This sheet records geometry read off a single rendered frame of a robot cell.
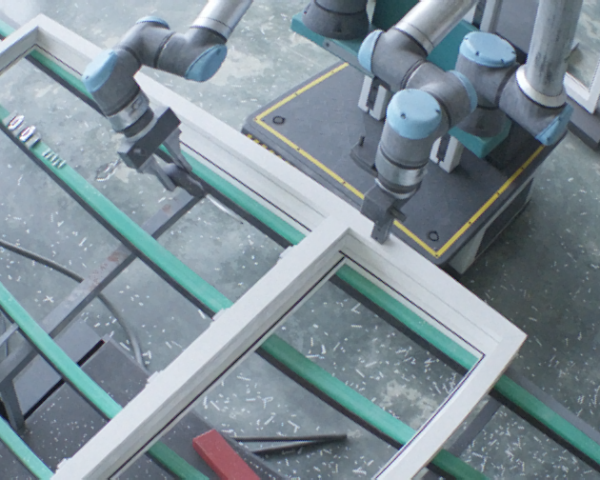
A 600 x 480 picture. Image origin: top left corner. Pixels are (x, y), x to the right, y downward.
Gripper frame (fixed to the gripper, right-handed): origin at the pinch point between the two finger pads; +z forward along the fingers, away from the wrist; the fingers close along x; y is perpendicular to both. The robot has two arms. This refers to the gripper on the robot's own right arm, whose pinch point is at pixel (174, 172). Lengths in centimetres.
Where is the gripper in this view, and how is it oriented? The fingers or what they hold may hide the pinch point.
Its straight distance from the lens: 210.9
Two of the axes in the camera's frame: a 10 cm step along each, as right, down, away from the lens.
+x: 6.2, -7.2, 3.1
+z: 5.0, 6.7, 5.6
